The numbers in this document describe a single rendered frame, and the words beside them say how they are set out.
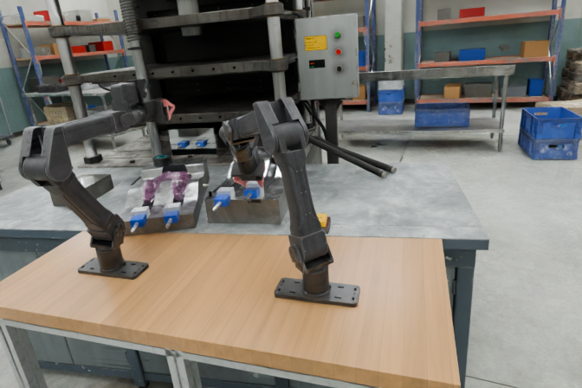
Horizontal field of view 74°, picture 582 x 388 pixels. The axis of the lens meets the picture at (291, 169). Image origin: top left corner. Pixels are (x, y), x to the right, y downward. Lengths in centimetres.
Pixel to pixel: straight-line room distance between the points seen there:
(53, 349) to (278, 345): 146
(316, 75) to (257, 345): 145
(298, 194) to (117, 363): 135
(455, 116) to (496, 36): 308
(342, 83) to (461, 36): 578
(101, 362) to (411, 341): 149
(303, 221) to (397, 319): 29
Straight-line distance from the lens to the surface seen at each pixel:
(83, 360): 210
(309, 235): 89
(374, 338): 87
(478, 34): 769
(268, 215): 130
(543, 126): 459
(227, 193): 132
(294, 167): 86
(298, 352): 84
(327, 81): 202
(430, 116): 484
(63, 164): 104
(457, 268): 134
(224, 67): 207
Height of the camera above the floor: 138
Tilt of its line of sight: 19 degrees down
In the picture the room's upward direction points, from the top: 5 degrees counter-clockwise
